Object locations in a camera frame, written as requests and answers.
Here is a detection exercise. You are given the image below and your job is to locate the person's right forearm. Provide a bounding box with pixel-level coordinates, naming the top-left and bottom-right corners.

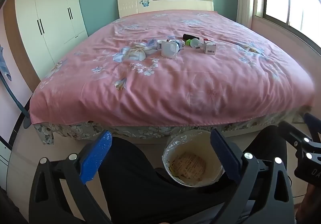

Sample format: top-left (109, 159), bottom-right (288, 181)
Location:
top-left (296, 186), bottom-right (321, 224)

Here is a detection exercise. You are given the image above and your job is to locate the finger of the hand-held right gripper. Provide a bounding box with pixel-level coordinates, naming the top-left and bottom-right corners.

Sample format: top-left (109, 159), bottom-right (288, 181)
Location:
top-left (302, 113), bottom-right (321, 143)
top-left (278, 121), bottom-right (305, 148)

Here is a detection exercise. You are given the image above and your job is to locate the white bin with plastic liner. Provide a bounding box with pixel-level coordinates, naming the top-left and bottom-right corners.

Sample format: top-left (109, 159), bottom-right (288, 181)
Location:
top-left (163, 130), bottom-right (226, 187)

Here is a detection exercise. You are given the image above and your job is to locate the person's right leg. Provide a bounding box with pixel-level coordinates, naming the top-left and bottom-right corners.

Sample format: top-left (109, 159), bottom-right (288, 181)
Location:
top-left (243, 125), bottom-right (287, 202)

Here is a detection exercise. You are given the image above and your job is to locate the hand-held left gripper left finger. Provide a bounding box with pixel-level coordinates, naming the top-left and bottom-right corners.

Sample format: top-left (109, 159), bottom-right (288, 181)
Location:
top-left (29, 130), bottom-right (113, 224)

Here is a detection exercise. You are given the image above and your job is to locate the cream bed headboard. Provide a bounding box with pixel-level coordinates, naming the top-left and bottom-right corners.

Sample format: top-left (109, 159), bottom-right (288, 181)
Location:
top-left (117, 0), bottom-right (214, 18)

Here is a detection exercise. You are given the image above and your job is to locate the white square plastic piece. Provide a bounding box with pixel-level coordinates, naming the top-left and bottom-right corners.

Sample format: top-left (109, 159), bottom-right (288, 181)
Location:
top-left (161, 40), bottom-right (178, 59)

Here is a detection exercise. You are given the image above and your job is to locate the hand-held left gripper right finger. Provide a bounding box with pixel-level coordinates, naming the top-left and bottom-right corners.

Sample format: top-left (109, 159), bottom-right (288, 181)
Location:
top-left (210, 129), bottom-right (295, 224)

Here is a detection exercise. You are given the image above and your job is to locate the clear plastic cup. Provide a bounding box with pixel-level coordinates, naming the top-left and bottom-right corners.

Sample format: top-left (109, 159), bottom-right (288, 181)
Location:
top-left (190, 38), bottom-right (204, 49)

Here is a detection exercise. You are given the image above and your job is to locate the white printed carton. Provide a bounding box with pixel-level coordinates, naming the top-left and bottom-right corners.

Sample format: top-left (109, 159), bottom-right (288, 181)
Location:
top-left (204, 41), bottom-right (216, 54)

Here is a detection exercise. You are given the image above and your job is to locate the blue coat stand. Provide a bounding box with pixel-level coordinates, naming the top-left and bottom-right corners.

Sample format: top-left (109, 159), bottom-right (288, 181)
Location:
top-left (0, 71), bottom-right (30, 129)

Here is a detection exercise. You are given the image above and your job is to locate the blue towel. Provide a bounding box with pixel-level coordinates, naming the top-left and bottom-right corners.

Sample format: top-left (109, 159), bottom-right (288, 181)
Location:
top-left (0, 45), bottom-right (12, 81)

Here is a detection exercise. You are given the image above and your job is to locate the white wardrobe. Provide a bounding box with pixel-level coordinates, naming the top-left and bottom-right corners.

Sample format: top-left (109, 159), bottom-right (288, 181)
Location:
top-left (4, 0), bottom-right (89, 93)

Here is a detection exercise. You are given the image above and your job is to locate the pink floral bedspread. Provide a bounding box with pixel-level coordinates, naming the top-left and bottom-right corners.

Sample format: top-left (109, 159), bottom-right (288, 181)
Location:
top-left (29, 9), bottom-right (315, 126)

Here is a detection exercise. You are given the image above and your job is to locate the grey floral bed skirt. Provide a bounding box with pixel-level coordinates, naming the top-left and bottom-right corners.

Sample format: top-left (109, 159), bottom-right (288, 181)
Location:
top-left (34, 111), bottom-right (311, 145)

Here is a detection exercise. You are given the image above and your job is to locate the white blue carton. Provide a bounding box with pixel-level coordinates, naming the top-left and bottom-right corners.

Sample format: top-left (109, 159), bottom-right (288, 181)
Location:
top-left (168, 39), bottom-right (185, 51)

